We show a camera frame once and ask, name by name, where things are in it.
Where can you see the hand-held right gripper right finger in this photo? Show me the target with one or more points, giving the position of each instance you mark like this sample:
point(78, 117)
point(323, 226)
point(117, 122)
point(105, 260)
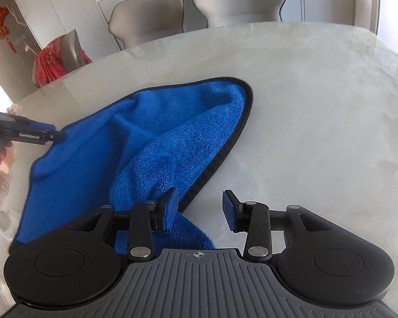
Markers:
point(228, 210)

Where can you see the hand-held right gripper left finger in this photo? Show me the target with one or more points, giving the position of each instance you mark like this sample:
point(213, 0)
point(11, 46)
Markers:
point(172, 205)

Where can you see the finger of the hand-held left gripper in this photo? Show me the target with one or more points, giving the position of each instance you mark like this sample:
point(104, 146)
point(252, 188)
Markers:
point(41, 133)

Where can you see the blue towel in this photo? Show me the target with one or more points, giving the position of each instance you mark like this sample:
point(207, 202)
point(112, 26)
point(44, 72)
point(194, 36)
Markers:
point(159, 145)

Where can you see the chair with red cloth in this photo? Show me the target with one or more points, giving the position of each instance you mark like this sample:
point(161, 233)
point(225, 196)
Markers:
point(49, 61)

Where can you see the grey dining chair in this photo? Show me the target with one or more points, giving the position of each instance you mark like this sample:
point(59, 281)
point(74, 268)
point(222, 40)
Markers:
point(147, 15)
point(72, 51)
point(242, 1)

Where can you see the white cabinet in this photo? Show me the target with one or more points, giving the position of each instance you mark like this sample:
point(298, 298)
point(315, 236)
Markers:
point(49, 10)

